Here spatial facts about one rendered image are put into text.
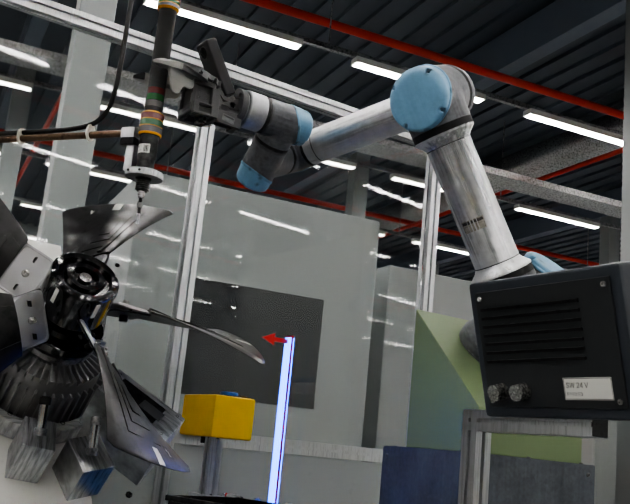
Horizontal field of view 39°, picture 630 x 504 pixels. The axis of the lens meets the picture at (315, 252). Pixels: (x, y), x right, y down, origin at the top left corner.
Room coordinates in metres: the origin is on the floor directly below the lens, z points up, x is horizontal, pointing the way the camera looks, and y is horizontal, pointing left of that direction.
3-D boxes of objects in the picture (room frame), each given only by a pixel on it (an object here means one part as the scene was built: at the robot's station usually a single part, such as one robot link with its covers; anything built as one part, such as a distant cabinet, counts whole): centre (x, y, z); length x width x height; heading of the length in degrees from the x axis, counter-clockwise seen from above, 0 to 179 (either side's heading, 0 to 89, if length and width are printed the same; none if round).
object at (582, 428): (1.23, -0.32, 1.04); 0.24 x 0.03 x 0.03; 32
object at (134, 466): (1.62, 0.30, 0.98); 0.20 x 0.16 x 0.20; 32
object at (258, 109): (1.66, 0.16, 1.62); 0.08 x 0.05 x 0.08; 32
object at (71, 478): (1.55, 0.36, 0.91); 0.12 x 0.08 x 0.12; 32
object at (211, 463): (2.01, 0.18, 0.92); 0.03 x 0.03 x 0.12; 32
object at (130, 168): (1.57, 0.34, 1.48); 0.09 x 0.07 x 0.10; 67
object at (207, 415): (2.01, 0.18, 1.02); 0.16 x 0.10 x 0.11; 32
